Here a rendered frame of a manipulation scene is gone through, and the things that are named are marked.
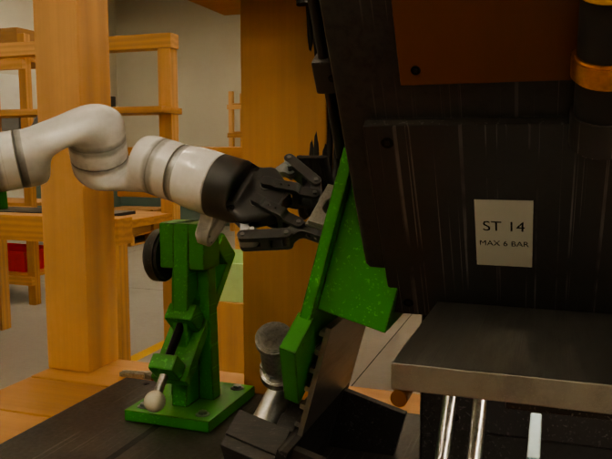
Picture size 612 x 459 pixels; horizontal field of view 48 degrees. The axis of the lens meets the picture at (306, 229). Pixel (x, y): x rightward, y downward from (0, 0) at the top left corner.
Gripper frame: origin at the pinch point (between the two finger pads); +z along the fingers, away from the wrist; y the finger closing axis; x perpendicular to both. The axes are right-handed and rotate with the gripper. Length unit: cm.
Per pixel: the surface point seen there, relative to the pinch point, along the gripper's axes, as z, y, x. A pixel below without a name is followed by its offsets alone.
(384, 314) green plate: 10.5, -10.9, -3.9
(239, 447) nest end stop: 0.4, -24.5, 7.5
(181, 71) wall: -600, 685, 714
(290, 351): 3.7, -17.4, -3.4
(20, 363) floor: -234, 42, 309
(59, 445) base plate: -25.2, -29.5, 22.6
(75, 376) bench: -44, -15, 48
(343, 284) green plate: 6.0, -9.9, -5.0
